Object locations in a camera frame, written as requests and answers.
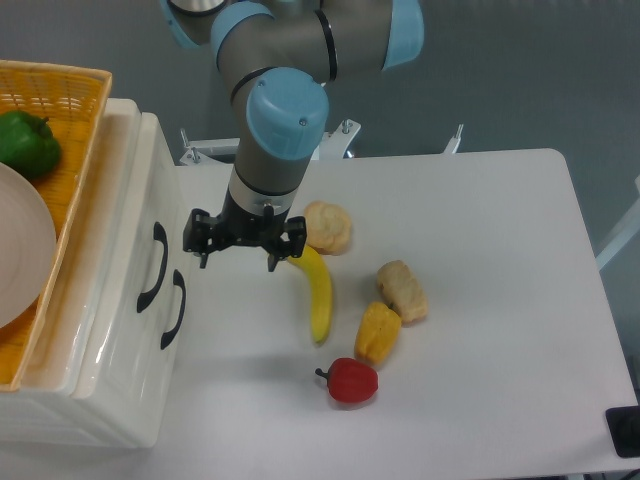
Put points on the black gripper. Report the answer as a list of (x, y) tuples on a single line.
[(281, 238)]

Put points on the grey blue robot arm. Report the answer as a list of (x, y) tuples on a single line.
[(275, 58)]

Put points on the white plastic drawer cabinet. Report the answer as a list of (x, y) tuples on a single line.
[(44, 408)]

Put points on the round bread bun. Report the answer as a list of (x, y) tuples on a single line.
[(328, 227)]

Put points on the yellow banana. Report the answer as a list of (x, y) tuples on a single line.
[(319, 280)]

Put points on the yellow bell pepper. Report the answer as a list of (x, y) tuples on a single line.
[(377, 333)]

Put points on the rectangular bread loaf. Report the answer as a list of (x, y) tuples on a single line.
[(402, 291)]

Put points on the red bell pepper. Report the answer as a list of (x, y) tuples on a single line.
[(349, 381)]

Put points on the orange woven basket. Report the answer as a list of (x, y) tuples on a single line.
[(74, 99)]

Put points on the beige round plate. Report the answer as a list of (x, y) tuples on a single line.
[(28, 242)]

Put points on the green bell pepper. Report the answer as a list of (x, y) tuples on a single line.
[(28, 145)]

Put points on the black device at table edge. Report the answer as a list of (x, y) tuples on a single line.
[(623, 425)]

